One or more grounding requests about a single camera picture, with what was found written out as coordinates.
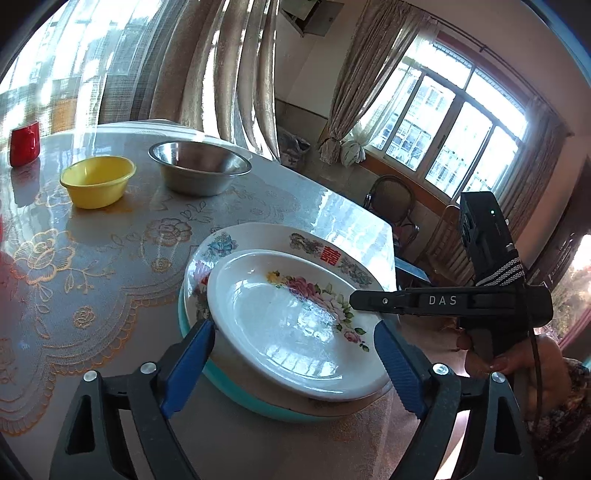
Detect dark curtain rod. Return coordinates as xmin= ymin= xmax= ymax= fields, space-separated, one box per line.
xmin=433 ymin=27 xmax=548 ymax=100

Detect waste bin with bag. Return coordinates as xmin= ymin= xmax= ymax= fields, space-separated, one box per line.
xmin=278 ymin=130 xmax=311 ymax=168

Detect yellow plastic bowl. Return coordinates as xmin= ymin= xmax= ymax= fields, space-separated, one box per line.
xmin=60 ymin=156 xmax=137 ymax=210

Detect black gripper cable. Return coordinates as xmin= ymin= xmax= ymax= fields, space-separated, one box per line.
xmin=526 ymin=323 xmax=544 ymax=421

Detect dark wooden chair blue seat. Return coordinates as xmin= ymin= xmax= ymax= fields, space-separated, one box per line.
xmin=394 ymin=203 xmax=477 ymax=288

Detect red mug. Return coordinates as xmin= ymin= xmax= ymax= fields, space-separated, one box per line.
xmin=9 ymin=120 xmax=41 ymax=168

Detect round-back wooden chair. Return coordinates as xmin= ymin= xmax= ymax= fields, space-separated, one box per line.
xmin=364 ymin=174 xmax=422 ymax=243

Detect person's floral clothing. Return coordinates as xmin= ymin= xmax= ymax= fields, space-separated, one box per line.
xmin=526 ymin=357 xmax=591 ymax=468

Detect white oval printed platter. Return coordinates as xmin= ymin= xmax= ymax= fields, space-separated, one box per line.
xmin=184 ymin=222 xmax=399 ymax=403

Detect grey wall electrical box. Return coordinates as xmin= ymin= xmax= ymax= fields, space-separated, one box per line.
xmin=281 ymin=0 xmax=346 ymax=38

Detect white floral deep plate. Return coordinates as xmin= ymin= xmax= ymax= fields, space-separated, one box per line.
xmin=207 ymin=249 xmax=394 ymax=401

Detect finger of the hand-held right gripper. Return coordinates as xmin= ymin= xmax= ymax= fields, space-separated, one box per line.
xmin=348 ymin=288 xmax=415 ymax=318

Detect tied beige curtain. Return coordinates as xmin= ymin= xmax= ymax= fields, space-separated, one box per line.
xmin=318 ymin=0 xmax=437 ymax=168

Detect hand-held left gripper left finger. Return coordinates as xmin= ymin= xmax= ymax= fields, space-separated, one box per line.
xmin=48 ymin=318 xmax=217 ymax=480

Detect white framed window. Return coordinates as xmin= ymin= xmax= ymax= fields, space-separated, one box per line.
xmin=364 ymin=59 xmax=532 ymax=200

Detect stainless steel bowl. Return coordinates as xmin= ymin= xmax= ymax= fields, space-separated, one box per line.
xmin=148 ymin=140 xmax=253 ymax=197

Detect white sheer curtain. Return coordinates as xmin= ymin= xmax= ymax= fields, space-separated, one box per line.
xmin=0 ymin=0 xmax=185 ymax=136

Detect beige patterned curtain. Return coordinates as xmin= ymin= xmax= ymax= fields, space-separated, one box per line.
xmin=99 ymin=0 xmax=281 ymax=163
xmin=498 ymin=98 xmax=574 ymax=234

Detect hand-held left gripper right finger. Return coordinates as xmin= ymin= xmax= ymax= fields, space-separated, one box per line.
xmin=375 ymin=320 xmax=539 ymax=480

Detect teal plate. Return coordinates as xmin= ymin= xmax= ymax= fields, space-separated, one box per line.
xmin=178 ymin=291 xmax=386 ymax=424

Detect person's right hand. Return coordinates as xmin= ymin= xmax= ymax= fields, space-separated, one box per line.
xmin=455 ymin=332 xmax=567 ymax=408

